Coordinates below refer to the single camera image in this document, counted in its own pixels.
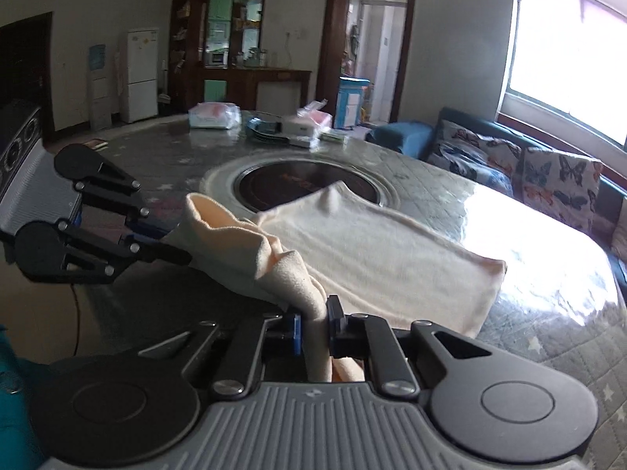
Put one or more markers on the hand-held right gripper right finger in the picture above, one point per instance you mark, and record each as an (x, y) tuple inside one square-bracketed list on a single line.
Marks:
[(334, 323)]

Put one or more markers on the white refrigerator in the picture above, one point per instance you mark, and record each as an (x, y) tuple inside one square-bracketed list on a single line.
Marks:
[(139, 73)]

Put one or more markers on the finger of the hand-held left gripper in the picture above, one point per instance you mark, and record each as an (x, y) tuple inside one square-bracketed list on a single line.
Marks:
[(117, 186), (147, 253)]

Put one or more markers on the white tissue box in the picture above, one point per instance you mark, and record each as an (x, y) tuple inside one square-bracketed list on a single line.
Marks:
[(299, 126)]

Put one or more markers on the blue corner sofa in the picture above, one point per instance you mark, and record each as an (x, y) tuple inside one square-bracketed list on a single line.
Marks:
[(401, 134)]

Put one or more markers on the built-in induction cooker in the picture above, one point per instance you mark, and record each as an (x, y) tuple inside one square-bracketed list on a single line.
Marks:
[(294, 178)]

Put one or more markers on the teal clothing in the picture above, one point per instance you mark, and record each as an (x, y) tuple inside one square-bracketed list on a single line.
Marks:
[(14, 426)]

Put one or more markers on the window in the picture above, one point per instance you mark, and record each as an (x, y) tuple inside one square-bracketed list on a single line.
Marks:
[(563, 49)]

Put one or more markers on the small white box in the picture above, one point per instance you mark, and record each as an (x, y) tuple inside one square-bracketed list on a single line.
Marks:
[(302, 142)]

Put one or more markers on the small green box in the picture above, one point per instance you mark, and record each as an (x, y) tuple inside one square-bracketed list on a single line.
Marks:
[(334, 137)]

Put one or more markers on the cream garment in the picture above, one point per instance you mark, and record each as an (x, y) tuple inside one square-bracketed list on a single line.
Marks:
[(382, 249)]

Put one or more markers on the stack of dark plates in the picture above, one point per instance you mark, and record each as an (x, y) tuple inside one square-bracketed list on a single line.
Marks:
[(264, 129)]

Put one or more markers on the pink white tissue pack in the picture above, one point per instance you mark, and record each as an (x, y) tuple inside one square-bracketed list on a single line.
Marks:
[(213, 115)]

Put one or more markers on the dark wooden door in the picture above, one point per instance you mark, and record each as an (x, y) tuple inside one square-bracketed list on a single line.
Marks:
[(24, 58)]

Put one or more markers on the light blue small furniture piece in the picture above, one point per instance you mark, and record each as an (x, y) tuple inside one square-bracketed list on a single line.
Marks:
[(350, 103)]

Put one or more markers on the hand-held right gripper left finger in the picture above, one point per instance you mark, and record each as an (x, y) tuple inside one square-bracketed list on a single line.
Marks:
[(294, 335)]

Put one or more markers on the dark wooden cabinet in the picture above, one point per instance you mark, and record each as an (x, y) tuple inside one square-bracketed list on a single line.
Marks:
[(284, 74)]

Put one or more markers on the upright butterfly print pillow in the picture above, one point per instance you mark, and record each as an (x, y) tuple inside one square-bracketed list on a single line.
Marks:
[(563, 186)]

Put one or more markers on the dark wooden door frame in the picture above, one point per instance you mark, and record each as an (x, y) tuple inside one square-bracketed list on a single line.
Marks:
[(338, 34)]

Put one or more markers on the flat butterfly print pillow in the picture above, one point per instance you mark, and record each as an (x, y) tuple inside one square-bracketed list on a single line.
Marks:
[(465, 152)]

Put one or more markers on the clear glass jar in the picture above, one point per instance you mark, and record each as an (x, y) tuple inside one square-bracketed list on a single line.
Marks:
[(255, 58)]

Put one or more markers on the small book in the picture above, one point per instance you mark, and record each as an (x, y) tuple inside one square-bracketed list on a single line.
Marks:
[(95, 144)]

